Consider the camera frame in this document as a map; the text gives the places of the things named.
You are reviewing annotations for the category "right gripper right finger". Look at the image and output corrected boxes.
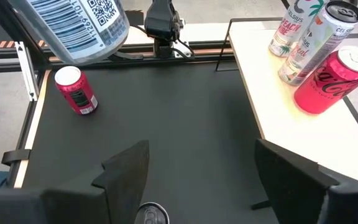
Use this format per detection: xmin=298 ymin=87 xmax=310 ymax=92
xmin=253 ymin=138 xmax=358 ymax=224

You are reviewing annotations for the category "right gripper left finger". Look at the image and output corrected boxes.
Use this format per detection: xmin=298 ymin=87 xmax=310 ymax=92
xmin=0 ymin=139 xmax=150 ymax=224

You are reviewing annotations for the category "tall red Coca-Cola can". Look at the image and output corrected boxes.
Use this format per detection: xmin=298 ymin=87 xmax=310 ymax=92
xmin=293 ymin=45 xmax=358 ymax=115

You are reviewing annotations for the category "Celsius Tropical Vibe can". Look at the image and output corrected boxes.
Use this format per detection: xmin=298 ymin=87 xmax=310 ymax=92
xmin=277 ymin=0 xmax=358 ymax=87

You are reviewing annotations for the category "Celsius Peach Vibe can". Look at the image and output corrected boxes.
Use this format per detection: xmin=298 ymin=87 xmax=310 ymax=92
xmin=268 ymin=0 xmax=326 ymax=58

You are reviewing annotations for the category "blue Red Bull can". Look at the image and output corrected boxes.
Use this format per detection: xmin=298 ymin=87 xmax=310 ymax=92
xmin=7 ymin=0 xmax=131 ymax=67

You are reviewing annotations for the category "white Celsius can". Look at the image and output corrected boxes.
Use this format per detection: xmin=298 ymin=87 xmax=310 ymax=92
xmin=133 ymin=202 xmax=171 ymax=224

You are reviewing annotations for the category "short red soda can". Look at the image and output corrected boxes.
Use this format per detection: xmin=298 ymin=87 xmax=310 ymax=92
xmin=53 ymin=65 xmax=99 ymax=116

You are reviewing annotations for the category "black table mat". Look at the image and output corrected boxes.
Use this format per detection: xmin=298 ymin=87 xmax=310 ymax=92
xmin=22 ymin=60 xmax=279 ymax=224

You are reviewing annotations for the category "white metal bracket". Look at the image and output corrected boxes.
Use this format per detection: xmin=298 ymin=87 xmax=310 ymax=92
xmin=15 ymin=41 xmax=39 ymax=103

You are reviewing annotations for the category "black frame strut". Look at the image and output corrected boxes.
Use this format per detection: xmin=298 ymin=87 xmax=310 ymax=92
xmin=0 ymin=0 xmax=51 ymax=66

